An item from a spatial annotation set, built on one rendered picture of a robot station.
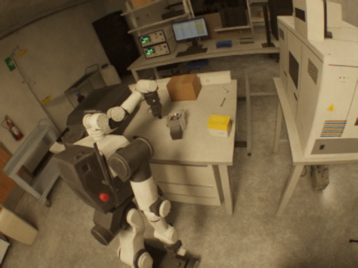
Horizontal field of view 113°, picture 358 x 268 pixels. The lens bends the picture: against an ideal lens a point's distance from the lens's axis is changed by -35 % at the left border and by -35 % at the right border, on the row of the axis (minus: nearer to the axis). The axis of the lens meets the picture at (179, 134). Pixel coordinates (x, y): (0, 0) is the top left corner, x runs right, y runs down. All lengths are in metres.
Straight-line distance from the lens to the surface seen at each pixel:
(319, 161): 1.03
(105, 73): 5.06
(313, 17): 0.84
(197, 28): 2.75
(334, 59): 0.70
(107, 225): 0.90
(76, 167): 0.66
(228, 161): 0.96
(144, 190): 0.70
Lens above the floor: 1.66
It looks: 40 degrees down
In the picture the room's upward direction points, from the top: 21 degrees counter-clockwise
